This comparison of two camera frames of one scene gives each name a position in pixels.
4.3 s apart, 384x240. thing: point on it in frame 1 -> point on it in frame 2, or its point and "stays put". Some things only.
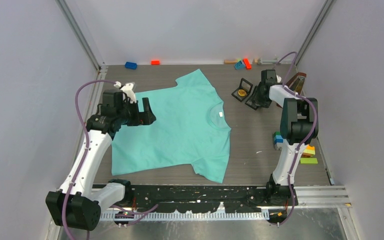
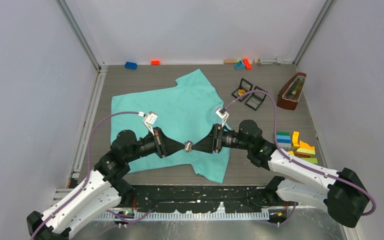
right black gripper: (265, 104) -> (213, 142)
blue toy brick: (131, 65) stays put
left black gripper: (145, 118) -> (165, 146)
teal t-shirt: (192, 127) stays put
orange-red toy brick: (247, 63) stays put
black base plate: (199, 198) stays put
